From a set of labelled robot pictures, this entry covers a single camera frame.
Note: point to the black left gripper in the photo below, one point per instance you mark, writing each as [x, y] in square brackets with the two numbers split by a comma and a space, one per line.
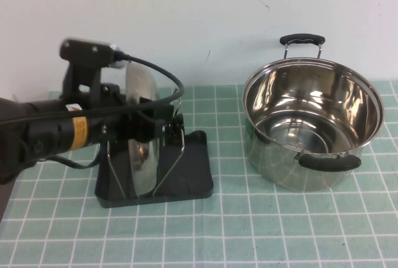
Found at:
[118, 122]

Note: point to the stainless steel pot lid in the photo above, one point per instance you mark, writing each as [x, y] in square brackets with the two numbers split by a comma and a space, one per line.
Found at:
[140, 168]

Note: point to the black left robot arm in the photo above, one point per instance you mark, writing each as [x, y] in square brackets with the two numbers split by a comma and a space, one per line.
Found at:
[37, 131]

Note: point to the green white checkered tablecloth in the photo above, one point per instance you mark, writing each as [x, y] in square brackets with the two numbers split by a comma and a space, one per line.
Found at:
[217, 233]

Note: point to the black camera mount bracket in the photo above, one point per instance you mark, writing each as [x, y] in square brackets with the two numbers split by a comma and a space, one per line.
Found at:
[81, 78]

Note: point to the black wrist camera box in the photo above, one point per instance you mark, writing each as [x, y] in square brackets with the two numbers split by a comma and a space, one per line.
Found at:
[84, 50]

